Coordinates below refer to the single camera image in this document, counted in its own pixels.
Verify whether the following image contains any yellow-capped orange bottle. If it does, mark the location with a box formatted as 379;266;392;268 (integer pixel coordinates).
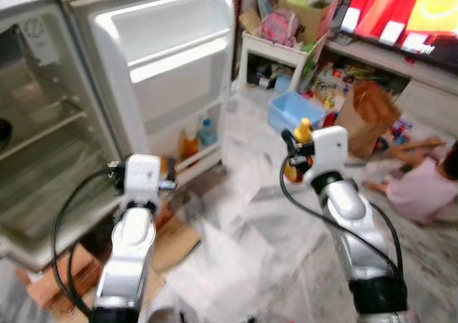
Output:
283;117;314;185

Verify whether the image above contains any white mini fridge body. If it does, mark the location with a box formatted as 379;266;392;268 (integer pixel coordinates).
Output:
0;0;130;270

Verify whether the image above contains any fridge interior shelf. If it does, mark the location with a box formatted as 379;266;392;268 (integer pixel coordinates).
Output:
0;108;90;163

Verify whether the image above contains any white fridge door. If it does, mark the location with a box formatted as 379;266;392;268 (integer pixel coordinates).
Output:
63;0;237;189

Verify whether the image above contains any white fridge label sticker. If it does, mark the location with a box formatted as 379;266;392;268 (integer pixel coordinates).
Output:
20;16;59;67

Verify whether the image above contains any orange juice bottle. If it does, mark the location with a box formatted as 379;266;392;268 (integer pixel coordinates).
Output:
179;130;200;161

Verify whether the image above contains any blue plastic bin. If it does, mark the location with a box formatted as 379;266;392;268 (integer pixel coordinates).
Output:
268;91;327;135

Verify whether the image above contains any blue water bottle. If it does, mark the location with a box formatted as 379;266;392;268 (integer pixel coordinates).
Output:
199;118;218;149

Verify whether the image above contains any brown flattened cardboard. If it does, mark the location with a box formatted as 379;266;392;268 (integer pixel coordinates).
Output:
25;205;203;322

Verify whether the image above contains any brown paper bag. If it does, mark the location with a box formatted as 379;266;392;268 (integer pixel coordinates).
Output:
335;79;403;159

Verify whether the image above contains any white side table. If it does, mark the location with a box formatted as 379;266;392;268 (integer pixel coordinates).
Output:
238;31;321;95

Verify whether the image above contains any child in pink shirt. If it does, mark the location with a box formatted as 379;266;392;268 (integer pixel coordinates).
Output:
364;138;458;228

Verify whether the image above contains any pink backpack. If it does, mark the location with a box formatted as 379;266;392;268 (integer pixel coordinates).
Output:
258;8;301;49

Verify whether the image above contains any white tv cabinet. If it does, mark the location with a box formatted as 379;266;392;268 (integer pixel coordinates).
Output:
313;37;458;139

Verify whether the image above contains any brown cardboard box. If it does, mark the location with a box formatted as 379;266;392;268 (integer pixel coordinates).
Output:
278;0;343;46

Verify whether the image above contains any flat screen television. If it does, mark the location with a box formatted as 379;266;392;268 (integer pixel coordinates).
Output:
339;0;458;57

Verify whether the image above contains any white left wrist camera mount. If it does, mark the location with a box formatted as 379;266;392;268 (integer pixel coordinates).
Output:
124;153;162;211

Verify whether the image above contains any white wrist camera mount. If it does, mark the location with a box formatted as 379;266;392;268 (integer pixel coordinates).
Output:
124;153;162;211
311;125;350;189

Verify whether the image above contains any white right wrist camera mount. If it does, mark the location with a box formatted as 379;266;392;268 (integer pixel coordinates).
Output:
311;125;350;189

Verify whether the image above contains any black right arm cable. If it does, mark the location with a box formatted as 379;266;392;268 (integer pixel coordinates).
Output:
278;158;404;281

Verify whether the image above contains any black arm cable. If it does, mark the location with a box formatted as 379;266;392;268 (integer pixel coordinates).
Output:
278;158;404;281
52;167;119;318

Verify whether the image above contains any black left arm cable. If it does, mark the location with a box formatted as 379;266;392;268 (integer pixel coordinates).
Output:
52;167;119;318

